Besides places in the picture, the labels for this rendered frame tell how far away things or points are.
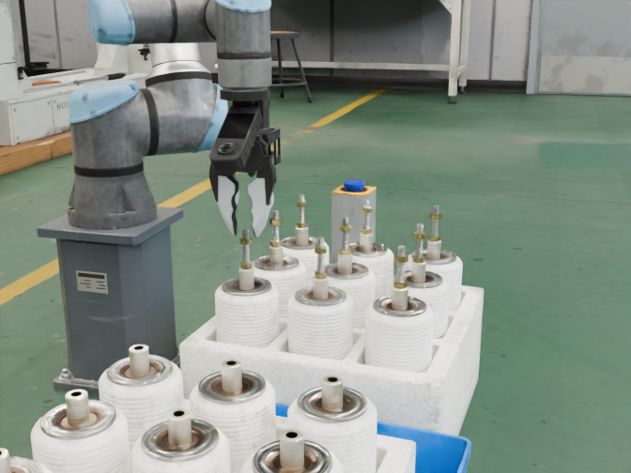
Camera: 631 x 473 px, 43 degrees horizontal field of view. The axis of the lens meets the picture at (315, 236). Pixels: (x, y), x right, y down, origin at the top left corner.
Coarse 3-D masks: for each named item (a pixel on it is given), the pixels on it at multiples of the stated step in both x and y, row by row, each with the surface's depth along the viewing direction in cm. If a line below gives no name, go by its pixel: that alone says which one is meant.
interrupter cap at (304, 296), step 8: (304, 288) 118; (312, 288) 118; (328, 288) 118; (336, 288) 118; (296, 296) 115; (304, 296) 115; (312, 296) 116; (328, 296) 116; (336, 296) 115; (344, 296) 115; (304, 304) 112; (312, 304) 112; (320, 304) 112; (328, 304) 112; (336, 304) 112
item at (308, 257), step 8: (328, 248) 140; (296, 256) 136; (304, 256) 136; (312, 256) 137; (328, 256) 140; (304, 264) 137; (312, 264) 137; (328, 264) 141; (312, 272) 137; (312, 280) 138
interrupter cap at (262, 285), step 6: (228, 282) 120; (234, 282) 120; (258, 282) 120; (264, 282) 120; (270, 282) 120; (222, 288) 118; (228, 288) 118; (234, 288) 118; (258, 288) 118; (264, 288) 118; (270, 288) 118; (234, 294) 116; (240, 294) 116; (246, 294) 116; (252, 294) 116; (258, 294) 116
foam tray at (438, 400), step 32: (480, 288) 139; (448, 320) 128; (480, 320) 138; (192, 352) 116; (224, 352) 114; (256, 352) 114; (352, 352) 114; (448, 352) 114; (192, 384) 118; (288, 384) 112; (320, 384) 110; (352, 384) 109; (384, 384) 107; (416, 384) 105; (448, 384) 110; (384, 416) 108; (416, 416) 107; (448, 416) 113
